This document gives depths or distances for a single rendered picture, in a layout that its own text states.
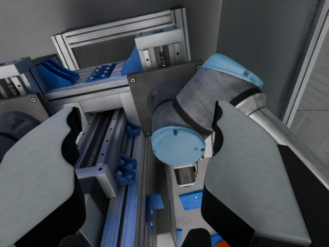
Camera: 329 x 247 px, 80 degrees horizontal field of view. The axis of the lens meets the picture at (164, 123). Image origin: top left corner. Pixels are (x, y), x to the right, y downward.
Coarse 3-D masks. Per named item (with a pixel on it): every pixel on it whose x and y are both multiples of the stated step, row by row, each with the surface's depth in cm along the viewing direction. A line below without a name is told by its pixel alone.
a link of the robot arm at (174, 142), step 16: (160, 112) 47; (176, 112) 41; (160, 128) 41; (176, 128) 40; (192, 128) 40; (160, 144) 41; (176, 144) 41; (192, 144) 41; (160, 160) 45; (176, 160) 44; (192, 160) 44
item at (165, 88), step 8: (168, 80) 57; (176, 80) 57; (152, 88) 58; (160, 88) 55; (168, 88) 54; (176, 88) 54; (152, 96) 58; (160, 96) 53; (168, 96) 52; (152, 104) 55; (160, 104) 51; (152, 112) 54
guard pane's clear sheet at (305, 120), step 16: (320, 32) 55; (320, 48) 56; (320, 64) 56; (304, 80) 62; (320, 80) 56; (304, 96) 63; (320, 96) 56; (304, 112) 63; (320, 112) 57; (304, 128) 63; (320, 128) 57; (320, 144) 57
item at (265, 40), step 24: (240, 0) 103; (264, 0) 81; (288, 0) 66; (312, 0) 56; (240, 24) 104; (264, 24) 81; (288, 24) 67; (216, 48) 148; (240, 48) 106; (264, 48) 82; (288, 48) 67; (264, 72) 83; (288, 72) 68
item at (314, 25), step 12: (324, 0) 52; (312, 12) 56; (324, 12) 53; (312, 24) 57; (312, 36) 56; (300, 48) 61; (312, 48) 58; (300, 60) 61; (300, 72) 62; (288, 84) 67; (300, 84) 65; (288, 96) 68; (288, 108) 69
